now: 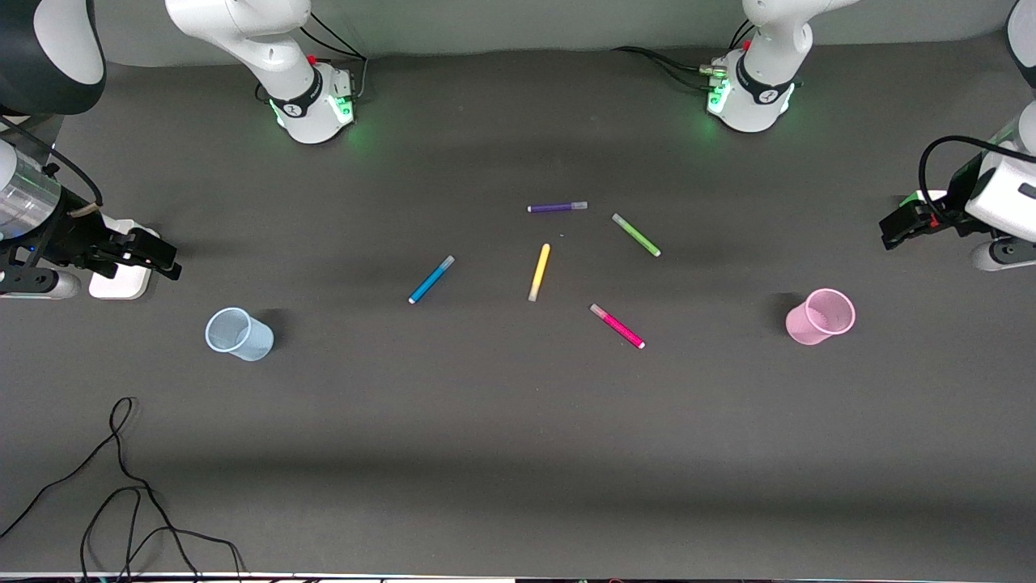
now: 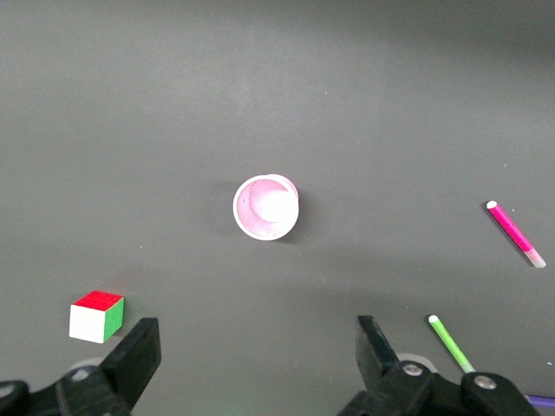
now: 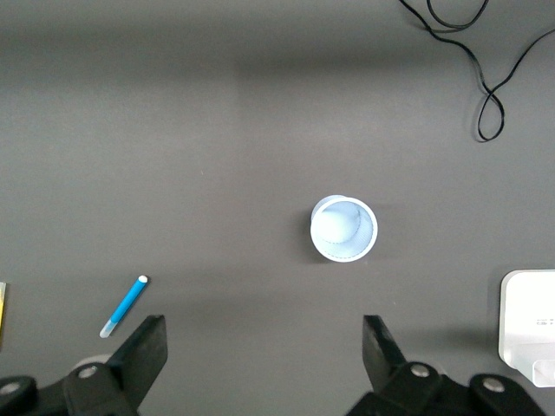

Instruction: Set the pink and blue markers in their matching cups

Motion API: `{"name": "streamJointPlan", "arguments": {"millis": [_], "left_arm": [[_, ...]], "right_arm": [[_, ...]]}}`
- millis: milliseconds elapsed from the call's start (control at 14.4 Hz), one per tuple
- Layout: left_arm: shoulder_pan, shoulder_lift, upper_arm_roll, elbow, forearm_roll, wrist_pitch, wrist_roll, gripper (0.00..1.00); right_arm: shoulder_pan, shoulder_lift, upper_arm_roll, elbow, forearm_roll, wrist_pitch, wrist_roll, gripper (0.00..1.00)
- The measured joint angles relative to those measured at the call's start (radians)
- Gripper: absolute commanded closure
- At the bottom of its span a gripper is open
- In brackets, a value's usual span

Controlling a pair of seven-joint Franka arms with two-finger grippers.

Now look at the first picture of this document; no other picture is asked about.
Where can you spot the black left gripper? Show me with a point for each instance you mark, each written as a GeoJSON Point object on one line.
{"type": "Point", "coordinates": [944, 210]}

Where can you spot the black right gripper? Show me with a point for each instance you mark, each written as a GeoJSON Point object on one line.
{"type": "Point", "coordinates": [74, 237]}

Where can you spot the blue marker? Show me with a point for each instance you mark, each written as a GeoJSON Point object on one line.
{"type": "Point", "coordinates": [431, 279]}

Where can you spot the pink marker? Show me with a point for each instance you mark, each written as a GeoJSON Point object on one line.
{"type": "Point", "coordinates": [617, 326]}

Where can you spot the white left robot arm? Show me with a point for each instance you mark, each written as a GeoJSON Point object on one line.
{"type": "Point", "coordinates": [761, 97]}

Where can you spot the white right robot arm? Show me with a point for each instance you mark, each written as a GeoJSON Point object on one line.
{"type": "Point", "coordinates": [301, 99]}

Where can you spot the rubik's cube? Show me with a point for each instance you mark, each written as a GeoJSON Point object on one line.
{"type": "Point", "coordinates": [931, 195]}

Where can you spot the white block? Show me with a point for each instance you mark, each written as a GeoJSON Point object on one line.
{"type": "Point", "coordinates": [121, 285]}

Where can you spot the light blue mesh cup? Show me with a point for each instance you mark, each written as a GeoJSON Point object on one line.
{"type": "Point", "coordinates": [240, 334]}

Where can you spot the pink mesh cup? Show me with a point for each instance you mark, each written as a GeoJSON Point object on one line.
{"type": "Point", "coordinates": [819, 317]}

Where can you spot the green marker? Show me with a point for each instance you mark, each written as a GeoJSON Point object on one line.
{"type": "Point", "coordinates": [636, 235]}

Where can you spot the purple marker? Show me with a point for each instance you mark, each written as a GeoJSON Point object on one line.
{"type": "Point", "coordinates": [557, 207]}

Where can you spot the yellow marker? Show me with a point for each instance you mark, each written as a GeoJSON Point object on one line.
{"type": "Point", "coordinates": [539, 273]}

